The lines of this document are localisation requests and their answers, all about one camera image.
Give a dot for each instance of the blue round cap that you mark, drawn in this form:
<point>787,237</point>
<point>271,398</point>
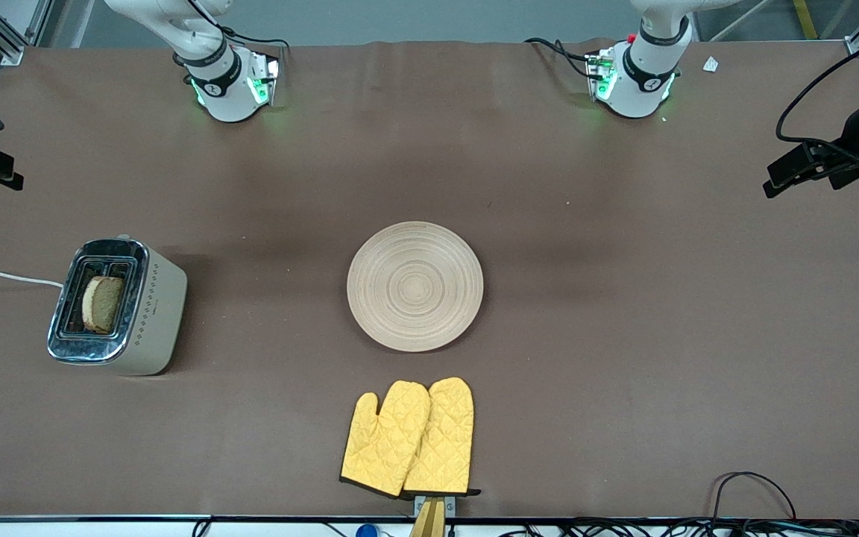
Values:
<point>365,531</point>

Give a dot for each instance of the brown bread slice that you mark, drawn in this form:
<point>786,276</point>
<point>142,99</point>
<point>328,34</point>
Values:
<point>104,304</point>

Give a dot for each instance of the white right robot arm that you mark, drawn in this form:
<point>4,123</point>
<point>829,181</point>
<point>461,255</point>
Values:
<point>228,97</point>

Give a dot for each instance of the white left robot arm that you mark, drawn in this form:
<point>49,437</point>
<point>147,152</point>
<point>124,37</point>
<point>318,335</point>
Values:
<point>646,82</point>

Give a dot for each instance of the small white paper scrap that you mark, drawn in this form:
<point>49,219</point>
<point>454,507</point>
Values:
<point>710,64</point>

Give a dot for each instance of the round wooden plate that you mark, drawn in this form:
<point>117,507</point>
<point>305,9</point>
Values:
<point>414,287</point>

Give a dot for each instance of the cream and chrome toaster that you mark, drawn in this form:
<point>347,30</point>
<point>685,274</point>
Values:
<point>153,313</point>

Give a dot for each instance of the yellow quilted oven mitt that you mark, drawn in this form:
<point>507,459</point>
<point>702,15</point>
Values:
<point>385,440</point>
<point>444,440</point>

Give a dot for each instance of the small metal bracket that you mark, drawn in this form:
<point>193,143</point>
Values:
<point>450,503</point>

